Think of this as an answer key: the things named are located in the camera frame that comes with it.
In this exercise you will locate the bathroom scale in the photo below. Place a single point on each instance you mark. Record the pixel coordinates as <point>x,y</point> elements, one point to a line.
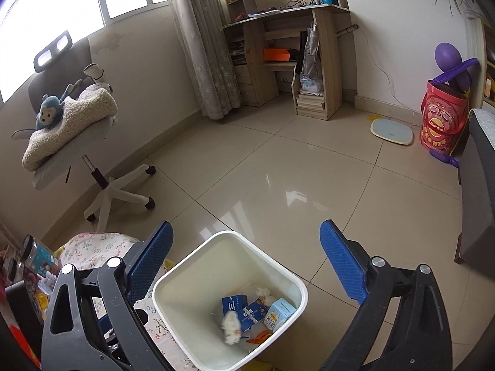
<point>392,131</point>

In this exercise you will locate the bay window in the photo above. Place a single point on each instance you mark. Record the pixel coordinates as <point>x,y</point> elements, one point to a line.
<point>58,0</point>

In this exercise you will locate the purple pogo ball toy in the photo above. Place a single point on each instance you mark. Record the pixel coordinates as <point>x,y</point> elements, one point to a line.
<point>448,56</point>

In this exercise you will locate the grey white office chair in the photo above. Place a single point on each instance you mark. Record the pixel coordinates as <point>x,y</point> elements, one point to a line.
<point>112,191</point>

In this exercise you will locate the dark sofa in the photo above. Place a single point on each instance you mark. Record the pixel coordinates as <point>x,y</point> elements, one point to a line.
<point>479,201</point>

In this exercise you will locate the silver bag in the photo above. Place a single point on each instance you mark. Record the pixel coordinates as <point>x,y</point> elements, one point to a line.
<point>311,58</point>

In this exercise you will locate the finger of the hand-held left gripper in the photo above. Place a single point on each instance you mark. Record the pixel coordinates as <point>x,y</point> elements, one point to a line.
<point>103,320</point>

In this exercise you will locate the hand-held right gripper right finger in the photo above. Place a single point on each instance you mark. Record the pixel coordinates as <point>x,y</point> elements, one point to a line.
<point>344,262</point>

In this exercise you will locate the orange box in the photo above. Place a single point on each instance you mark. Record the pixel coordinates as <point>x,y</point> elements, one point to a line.
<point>276,55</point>

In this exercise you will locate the nut jar with teal label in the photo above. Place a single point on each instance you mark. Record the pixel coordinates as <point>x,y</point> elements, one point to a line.
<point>38,259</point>

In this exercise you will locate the blue monkey plush toy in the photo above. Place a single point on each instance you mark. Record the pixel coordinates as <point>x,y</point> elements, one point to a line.
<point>48,114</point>

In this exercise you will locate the wooden computer desk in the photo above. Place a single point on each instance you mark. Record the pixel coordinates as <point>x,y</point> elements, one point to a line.
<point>328,65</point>

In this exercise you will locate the dark blue drink carton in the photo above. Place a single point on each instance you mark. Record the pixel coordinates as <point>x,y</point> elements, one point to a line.
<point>232,303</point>

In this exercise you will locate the red printed bag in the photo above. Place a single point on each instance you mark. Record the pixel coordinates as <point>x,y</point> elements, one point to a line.
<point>442,123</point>

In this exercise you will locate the blue biscuit box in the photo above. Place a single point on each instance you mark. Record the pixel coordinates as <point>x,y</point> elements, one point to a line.
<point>251,313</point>

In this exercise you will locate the orange peel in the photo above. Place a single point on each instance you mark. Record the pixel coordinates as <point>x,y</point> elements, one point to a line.
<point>260,336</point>

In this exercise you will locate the beige lace curtain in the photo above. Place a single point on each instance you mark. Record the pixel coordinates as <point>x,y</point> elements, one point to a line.
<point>205,65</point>

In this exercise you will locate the light blue milk carton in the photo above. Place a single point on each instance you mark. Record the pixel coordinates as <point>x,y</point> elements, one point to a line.
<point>280,311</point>

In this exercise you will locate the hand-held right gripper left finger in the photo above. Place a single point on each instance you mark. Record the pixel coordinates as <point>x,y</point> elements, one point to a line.
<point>151,262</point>

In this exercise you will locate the white tissue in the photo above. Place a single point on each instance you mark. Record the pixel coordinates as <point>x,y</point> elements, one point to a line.
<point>232,326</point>
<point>263,293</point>

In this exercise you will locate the yellow snack packet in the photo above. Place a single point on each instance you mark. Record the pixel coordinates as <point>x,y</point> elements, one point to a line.
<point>40,303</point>

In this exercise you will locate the white trash bin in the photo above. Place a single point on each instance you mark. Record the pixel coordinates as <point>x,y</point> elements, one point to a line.
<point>201,270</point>

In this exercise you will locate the beige fleece blanket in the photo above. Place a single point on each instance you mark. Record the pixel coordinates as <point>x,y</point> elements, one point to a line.
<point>77,123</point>

